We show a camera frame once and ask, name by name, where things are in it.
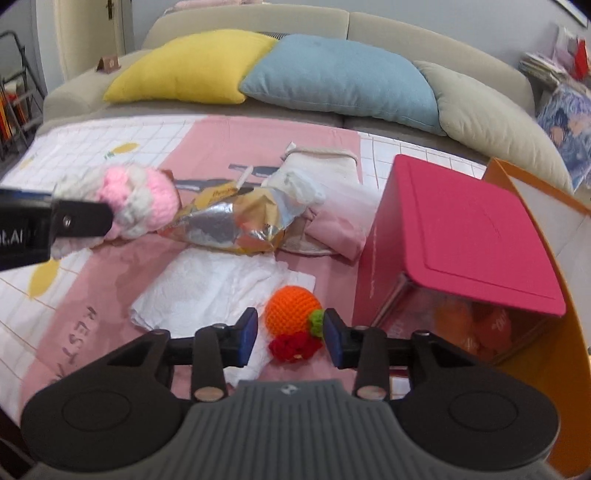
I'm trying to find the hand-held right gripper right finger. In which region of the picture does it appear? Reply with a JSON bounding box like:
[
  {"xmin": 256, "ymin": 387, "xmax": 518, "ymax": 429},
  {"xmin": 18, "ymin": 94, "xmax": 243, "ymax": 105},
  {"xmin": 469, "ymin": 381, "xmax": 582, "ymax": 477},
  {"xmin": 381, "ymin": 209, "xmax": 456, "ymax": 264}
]
[{"xmin": 322, "ymin": 308, "xmax": 482, "ymax": 400}]

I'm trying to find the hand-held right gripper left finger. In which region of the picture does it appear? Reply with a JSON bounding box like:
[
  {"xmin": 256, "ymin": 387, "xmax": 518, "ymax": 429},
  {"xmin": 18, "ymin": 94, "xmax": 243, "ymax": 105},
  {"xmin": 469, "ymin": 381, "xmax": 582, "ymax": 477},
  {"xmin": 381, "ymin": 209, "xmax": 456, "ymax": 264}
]
[{"xmin": 107, "ymin": 307, "xmax": 260, "ymax": 401}]

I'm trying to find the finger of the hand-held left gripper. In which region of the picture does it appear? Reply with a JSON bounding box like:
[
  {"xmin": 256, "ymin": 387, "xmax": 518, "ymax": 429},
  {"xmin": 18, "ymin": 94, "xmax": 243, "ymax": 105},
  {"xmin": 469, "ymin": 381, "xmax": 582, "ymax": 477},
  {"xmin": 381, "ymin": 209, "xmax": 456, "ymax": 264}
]
[{"xmin": 50, "ymin": 198, "xmax": 114, "ymax": 241}]

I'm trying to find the orange crochet fruit toy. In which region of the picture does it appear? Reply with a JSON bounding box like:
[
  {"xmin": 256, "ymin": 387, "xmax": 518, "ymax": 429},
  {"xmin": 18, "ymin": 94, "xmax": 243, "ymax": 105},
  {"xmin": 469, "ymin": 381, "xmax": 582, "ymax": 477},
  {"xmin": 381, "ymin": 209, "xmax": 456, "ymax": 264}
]
[{"xmin": 263, "ymin": 285, "xmax": 325, "ymax": 365}]

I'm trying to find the pink and white knitted toy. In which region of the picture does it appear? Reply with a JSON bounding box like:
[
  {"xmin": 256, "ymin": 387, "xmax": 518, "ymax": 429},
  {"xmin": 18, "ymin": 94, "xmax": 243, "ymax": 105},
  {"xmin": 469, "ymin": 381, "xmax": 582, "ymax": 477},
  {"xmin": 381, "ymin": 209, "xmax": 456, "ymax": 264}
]
[{"xmin": 50, "ymin": 165, "xmax": 181, "ymax": 260}]

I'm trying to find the pink cloth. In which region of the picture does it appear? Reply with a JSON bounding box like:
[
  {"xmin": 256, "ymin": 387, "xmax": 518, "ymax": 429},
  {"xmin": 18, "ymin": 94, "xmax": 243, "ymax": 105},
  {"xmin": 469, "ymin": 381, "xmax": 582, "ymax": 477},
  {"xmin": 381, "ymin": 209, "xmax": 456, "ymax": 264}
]
[{"xmin": 305, "ymin": 178, "xmax": 382, "ymax": 262}]

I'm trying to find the white tissue paper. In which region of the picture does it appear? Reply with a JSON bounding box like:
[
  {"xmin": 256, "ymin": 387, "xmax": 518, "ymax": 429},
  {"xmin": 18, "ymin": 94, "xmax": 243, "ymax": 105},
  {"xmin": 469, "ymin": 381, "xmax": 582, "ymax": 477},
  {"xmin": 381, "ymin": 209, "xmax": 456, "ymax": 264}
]
[{"xmin": 129, "ymin": 247, "xmax": 317, "ymax": 388}]

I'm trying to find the pink printed blanket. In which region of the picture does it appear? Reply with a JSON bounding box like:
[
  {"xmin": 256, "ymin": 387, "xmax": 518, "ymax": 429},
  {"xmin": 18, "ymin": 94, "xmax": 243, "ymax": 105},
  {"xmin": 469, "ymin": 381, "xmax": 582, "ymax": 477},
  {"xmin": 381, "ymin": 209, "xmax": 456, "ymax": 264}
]
[{"xmin": 0, "ymin": 114, "xmax": 491, "ymax": 416}]

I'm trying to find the silver foil snack bag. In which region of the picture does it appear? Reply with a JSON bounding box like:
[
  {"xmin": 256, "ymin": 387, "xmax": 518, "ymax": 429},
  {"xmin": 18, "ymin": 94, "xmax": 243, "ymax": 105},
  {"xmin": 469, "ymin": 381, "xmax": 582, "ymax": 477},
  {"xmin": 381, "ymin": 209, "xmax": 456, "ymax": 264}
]
[{"xmin": 159, "ymin": 180, "xmax": 306, "ymax": 256}]

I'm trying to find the black metal rack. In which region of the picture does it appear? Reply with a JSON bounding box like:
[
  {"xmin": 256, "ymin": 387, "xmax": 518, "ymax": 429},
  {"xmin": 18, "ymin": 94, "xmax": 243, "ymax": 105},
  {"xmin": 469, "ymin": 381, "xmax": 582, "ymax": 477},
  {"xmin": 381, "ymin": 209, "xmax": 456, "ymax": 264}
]
[{"xmin": 0, "ymin": 30, "xmax": 47, "ymax": 162}]

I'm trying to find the yellow pillow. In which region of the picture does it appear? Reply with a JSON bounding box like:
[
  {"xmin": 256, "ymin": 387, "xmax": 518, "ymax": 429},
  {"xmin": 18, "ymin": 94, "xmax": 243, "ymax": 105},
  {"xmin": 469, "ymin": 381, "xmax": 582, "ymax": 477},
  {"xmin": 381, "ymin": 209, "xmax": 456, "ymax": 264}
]
[{"xmin": 102, "ymin": 29, "xmax": 278, "ymax": 105}]

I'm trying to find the white door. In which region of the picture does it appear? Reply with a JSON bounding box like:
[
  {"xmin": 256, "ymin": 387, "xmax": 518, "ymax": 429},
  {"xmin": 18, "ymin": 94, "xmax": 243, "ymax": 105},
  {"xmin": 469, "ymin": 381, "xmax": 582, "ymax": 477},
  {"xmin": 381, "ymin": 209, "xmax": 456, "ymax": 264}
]
[{"xmin": 52, "ymin": 0, "xmax": 128, "ymax": 80}]

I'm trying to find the orange cardboard box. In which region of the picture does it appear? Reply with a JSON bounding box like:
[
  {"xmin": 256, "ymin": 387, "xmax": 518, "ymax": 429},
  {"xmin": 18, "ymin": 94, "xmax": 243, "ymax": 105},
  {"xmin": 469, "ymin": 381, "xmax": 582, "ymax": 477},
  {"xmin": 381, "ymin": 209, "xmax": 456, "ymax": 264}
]
[{"xmin": 480, "ymin": 157, "xmax": 591, "ymax": 479}]

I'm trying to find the blue pillow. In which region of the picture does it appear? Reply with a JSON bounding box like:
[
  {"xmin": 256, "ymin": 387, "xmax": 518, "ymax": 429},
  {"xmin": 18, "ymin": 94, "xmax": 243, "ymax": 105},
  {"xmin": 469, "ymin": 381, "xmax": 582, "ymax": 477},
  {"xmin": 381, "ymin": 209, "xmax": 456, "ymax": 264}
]
[{"xmin": 238, "ymin": 34, "xmax": 448, "ymax": 136}]

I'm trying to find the beige pillow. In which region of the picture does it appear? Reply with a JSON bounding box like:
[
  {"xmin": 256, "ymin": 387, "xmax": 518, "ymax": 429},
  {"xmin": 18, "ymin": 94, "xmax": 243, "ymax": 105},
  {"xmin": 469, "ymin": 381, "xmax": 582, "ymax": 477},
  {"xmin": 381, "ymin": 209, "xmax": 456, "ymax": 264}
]
[{"xmin": 413, "ymin": 60, "xmax": 576, "ymax": 193}]

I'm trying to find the beige sofa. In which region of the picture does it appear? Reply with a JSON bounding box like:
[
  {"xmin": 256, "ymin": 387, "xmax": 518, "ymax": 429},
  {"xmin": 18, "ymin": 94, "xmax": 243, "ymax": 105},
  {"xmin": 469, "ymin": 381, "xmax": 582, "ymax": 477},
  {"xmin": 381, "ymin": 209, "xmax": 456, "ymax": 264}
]
[{"xmin": 42, "ymin": 6, "xmax": 576, "ymax": 195}]

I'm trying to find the stack of magazines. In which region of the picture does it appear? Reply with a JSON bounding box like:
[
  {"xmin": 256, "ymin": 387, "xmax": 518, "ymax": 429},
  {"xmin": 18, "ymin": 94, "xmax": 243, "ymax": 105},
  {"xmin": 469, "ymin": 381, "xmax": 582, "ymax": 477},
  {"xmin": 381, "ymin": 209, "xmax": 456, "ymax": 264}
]
[{"xmin": 517, "ymin": 24, "xmax": 591, "ymax": 91}]

